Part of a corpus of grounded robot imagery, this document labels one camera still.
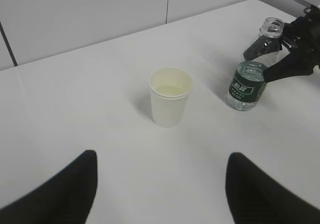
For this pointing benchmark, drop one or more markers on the clear plastic water bottle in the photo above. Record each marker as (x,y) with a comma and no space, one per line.
(247,84)

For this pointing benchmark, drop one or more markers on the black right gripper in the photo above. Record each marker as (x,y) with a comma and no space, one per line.
(300,38)

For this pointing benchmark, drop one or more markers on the white paper cup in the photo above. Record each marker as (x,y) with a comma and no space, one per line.
(170,88)

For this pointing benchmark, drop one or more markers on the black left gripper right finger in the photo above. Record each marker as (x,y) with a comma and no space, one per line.
(254,197)

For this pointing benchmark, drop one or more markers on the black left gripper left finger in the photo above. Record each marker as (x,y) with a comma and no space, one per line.
(66,198)

